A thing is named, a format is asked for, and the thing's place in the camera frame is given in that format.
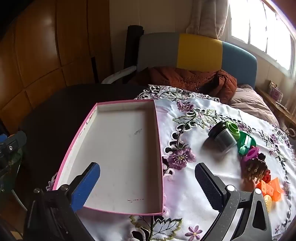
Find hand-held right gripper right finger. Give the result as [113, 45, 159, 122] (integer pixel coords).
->
[195, 163, 273, 241]

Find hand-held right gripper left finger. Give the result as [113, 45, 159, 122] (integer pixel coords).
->
[23, 162, 101, 241]

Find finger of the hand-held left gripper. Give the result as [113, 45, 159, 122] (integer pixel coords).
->
[0, 131, 27, 153]

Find black mesh strainer cup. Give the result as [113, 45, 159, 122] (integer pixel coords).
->
[202, 120, 238, 153]

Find pink cardboard box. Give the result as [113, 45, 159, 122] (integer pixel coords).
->
[53, 99, 166, 216]

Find purple plastic toy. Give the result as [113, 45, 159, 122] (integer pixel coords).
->
[240, 147, 266, 167]

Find dark green plastic toy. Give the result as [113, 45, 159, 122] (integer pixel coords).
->
[236, 131, 257, 156]

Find light green plastic toy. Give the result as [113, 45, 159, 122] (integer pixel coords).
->
[225, 121, 241, 141]

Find orange plastic block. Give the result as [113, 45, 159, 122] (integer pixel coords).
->
[255, 177, 284, 202]

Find white embroidered floral tablecloth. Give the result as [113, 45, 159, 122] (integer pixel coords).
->
[46, 85, 294, 241]

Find brown pine cone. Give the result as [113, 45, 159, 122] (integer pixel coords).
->
[242, 158, 269, 184]

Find black padded massage table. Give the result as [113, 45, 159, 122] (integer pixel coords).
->
[20, 83, 151, 202]

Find yellow toy piece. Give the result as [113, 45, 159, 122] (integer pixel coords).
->
[264, 195, 273, 212]

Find beige pillow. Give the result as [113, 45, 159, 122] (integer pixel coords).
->
[229, 84, 280, 127]

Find wooden desk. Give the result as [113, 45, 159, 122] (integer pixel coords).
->
[255, 86, 296, 135]

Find rust orange blanket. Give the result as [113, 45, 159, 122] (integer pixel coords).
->
[128, 67, 238, 105]

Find pink printed box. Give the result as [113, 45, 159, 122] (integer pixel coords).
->
[268, 80, 284, 102]

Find grey yellow blue headboard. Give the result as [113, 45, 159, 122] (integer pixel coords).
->
[136, 32, 258, 90]

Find beige patterned curtain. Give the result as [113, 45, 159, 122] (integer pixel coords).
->
[186, 0, 232, 40]

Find large bright window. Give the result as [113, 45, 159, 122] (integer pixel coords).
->
[228, 0, 296, 77]

